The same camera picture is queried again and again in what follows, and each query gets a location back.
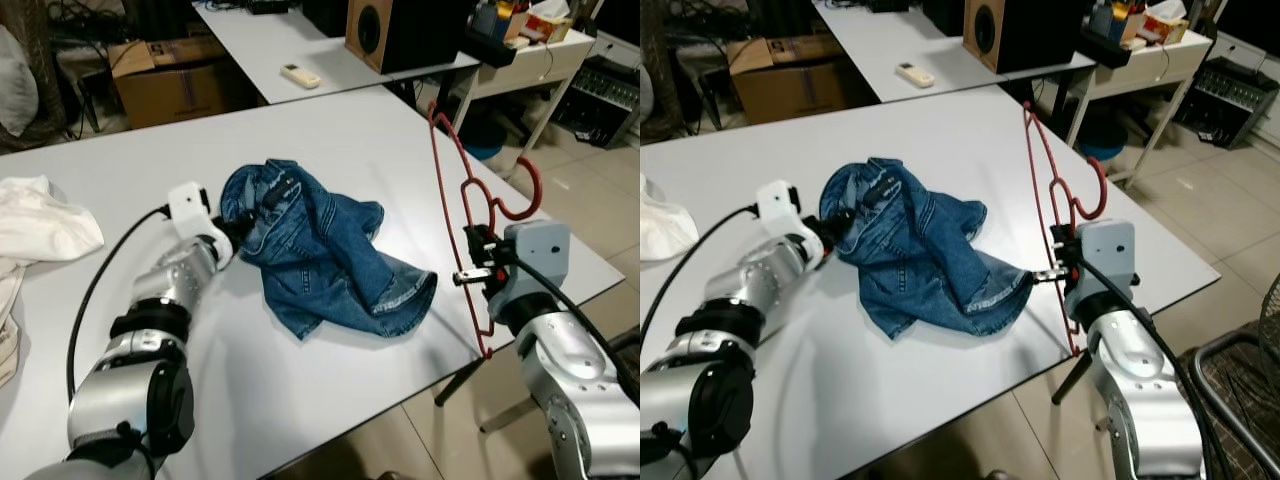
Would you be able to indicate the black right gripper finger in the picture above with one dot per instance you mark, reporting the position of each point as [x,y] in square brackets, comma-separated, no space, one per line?
[480,256]
[482,236]
[1063,236]
[1063,256]

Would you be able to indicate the red clothes hanger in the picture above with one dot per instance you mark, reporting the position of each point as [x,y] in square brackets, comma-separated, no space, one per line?
[538,185]
[1103,188]

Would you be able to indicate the blue denim jacket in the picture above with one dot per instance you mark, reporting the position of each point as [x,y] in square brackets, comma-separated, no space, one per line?
[920,265]
[320,265]

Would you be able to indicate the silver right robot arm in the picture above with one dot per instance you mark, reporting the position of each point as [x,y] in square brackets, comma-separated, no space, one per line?
[575,390]
[1140,400]

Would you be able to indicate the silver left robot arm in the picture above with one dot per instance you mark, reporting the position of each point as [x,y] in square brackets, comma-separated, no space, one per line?
[770,275]
[110,390]

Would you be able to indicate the blue stool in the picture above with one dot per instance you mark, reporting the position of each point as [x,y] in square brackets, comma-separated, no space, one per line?
[487,145]
[1104,145]

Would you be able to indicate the black table leg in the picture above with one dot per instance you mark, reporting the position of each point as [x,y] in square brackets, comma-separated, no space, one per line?
[458,383]
[1072,380]

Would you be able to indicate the open cardboard box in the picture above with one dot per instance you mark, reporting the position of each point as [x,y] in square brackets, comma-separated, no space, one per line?
[800,95]
[180,95]

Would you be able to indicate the white crumpled cloth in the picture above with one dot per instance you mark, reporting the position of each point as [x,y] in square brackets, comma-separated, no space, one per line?
[665,225]
[45,225]

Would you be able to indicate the white remote control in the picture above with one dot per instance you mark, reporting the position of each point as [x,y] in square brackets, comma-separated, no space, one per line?
[300,76]
[915,75]

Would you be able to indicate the black audio mixer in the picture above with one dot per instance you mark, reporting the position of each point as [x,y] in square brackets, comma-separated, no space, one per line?
[600,100]
[1225,100]

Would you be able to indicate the black tray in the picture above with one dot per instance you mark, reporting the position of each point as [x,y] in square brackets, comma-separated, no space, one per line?
[1105,50]
[490,50]

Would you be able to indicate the white side table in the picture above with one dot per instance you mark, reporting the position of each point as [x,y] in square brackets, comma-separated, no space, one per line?
[1165,60]
[550,60]

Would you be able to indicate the wooden black speaker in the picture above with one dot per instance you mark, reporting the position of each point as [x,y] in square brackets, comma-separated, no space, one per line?
[420,35]
[1040,35]

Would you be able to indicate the black metal chair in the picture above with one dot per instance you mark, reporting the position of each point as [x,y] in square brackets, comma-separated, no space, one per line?
[1250,400]

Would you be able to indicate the red yellow tissue box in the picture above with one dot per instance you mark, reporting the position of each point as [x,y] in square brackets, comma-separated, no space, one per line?
[1165,27]
[548,28]

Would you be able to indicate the white plastic bag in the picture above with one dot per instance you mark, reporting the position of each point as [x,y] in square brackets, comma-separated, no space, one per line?
[645,90]
[15,85]

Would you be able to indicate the cream cloth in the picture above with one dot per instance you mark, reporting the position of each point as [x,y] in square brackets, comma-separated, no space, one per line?
[8,330]

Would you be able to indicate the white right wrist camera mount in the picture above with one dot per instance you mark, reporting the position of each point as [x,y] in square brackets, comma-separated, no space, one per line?
[1100,250]
[540,250]

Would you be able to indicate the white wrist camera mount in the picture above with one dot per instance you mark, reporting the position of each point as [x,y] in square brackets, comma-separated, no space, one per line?
[540,250]
[187,208]
[1100,250]
[778,207]

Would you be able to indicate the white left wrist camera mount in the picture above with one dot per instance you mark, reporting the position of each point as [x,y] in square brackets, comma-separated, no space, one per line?
[187,208]
[778,207]

